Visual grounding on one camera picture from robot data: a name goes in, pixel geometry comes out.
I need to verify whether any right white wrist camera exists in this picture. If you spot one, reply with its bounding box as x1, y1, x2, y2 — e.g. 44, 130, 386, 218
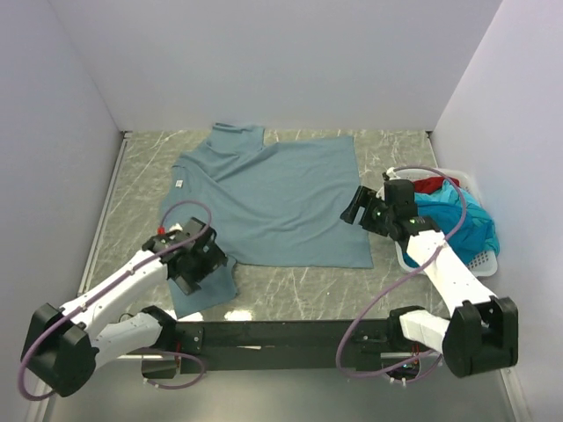
382, 167, 400, 182

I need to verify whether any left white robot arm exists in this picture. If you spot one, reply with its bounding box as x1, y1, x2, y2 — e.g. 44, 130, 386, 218
18, 218, 232, 401

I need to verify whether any aluminium frame rail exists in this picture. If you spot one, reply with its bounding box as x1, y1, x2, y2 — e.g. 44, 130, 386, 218
24, 130, 132, 421

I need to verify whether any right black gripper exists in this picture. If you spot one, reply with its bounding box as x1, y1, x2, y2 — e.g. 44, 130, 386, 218
340, 186, 395, 237

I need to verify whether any grey-blue t shirt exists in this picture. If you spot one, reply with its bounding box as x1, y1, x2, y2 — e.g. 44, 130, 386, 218
159, 124, 373, 317

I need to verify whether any red t shirt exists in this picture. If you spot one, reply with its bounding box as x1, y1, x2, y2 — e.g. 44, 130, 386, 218
413, 177, 452, 194

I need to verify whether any white laundry basket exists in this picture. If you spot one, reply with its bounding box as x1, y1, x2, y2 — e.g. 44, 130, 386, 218
395, 166, 497, 277

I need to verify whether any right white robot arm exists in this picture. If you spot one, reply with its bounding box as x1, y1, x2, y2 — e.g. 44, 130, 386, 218
340, 178, 519, 378

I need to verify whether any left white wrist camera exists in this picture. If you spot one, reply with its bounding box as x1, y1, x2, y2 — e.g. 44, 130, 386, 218
157, 223, 183, 236

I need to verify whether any black base beam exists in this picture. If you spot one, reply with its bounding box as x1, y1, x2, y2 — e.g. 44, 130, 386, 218
137, 319, 431, 375

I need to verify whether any teal t shirt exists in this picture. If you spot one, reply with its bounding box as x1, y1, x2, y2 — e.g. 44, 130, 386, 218
414, 186, 501, 265

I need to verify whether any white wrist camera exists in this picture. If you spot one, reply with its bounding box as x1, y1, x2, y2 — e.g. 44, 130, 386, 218
157, 223, 183, 236
382, 167, 400, 182

